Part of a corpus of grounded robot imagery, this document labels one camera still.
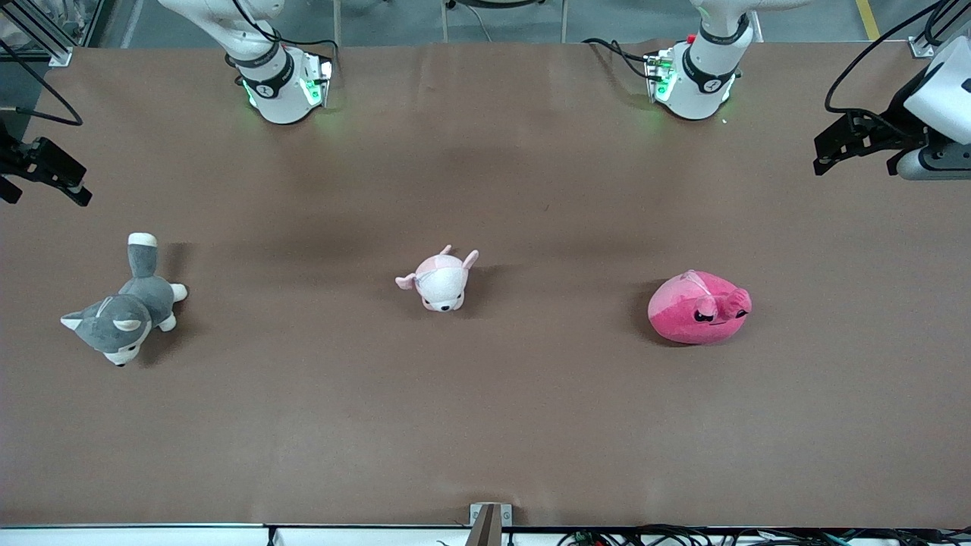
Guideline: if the hot pink round plush toy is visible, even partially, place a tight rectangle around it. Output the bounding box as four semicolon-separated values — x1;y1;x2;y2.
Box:
647;270;753;347

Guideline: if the grey husky plush toy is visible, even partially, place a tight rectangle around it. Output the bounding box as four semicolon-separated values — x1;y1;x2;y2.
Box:
61;232;189;368

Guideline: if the light pink plush animal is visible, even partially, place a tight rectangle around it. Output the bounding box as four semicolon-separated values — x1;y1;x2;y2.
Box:
394;244;480;313

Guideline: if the brown table cover sheet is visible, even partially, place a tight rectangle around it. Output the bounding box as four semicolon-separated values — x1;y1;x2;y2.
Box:
0;42;971;529

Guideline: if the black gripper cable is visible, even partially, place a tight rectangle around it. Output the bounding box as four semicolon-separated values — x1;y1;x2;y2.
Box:
0;39;83;127
825;0;946;119

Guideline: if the aluminium frame post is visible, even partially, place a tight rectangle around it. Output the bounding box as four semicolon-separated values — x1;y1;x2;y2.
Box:
0;0;74;67

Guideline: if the black arm base cable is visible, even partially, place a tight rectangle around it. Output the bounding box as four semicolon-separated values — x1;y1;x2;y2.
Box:
583;36;655;81
228;0;339;84

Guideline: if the white table edge rail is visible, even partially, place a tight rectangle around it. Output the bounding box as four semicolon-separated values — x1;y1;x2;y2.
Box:
0;523;971;546

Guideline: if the black cable tangle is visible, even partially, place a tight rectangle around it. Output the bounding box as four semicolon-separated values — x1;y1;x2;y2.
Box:
558;525;971;546

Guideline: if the metal table edge bracket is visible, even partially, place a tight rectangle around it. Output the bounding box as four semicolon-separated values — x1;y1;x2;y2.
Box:
466;502;514;546

